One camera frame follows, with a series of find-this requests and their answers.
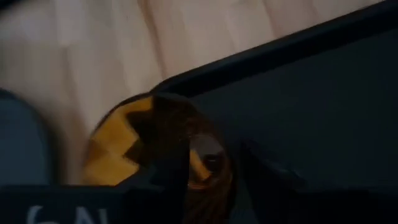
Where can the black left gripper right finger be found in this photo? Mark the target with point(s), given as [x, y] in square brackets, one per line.
[267, 168]

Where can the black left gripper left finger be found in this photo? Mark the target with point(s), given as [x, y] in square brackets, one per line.
[168, 168]

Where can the black plastic tray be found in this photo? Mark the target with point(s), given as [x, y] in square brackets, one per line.
[304, 102]

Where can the blue grey plate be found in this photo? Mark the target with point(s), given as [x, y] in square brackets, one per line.
[21, 143]

